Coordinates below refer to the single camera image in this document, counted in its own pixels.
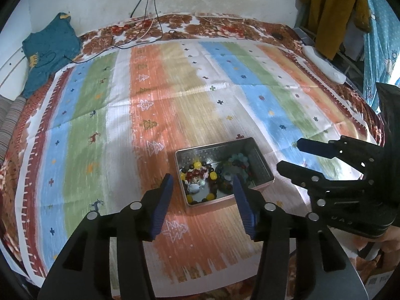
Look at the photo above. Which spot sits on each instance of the teal garment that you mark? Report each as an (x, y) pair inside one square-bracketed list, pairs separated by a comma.
[(50, 47)]

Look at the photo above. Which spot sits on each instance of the metal tray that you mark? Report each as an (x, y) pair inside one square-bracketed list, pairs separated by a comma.
[(212, 154)]

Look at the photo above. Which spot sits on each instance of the person's right forearm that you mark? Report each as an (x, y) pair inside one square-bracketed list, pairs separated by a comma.
[(392, 239)]

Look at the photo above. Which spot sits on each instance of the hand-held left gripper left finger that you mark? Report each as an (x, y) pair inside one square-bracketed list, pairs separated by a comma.
[(161, 206)]

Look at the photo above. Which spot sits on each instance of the mustard jacket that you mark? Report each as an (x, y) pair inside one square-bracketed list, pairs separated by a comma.
[(334, 6)]

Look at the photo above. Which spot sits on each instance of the striped printed cloth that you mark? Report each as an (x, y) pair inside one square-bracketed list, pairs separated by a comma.
[(193, 100)]

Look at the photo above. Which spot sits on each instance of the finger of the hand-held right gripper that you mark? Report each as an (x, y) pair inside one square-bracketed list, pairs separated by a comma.
[(297, 172), (312, 146)]

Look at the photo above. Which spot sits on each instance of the blue patterned curtain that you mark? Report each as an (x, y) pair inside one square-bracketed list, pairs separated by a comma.
[(382, 37)]

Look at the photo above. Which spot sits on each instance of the striped pillow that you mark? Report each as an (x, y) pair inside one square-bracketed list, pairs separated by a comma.
[(11, 122)]

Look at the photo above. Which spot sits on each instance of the grey plastic box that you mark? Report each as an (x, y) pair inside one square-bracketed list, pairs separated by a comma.
[(304, 36)]

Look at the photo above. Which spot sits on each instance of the small black object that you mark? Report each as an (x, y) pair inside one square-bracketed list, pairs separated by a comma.
[(278, 36)]

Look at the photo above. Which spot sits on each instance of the brown floral bedsheet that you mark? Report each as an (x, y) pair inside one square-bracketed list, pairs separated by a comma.
[(187, 25)]

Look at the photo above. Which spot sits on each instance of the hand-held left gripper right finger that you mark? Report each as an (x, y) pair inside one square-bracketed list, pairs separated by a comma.
[(245, 209)]

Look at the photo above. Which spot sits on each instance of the white power strip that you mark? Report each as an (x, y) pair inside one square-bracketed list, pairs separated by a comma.
[(325, 65)]

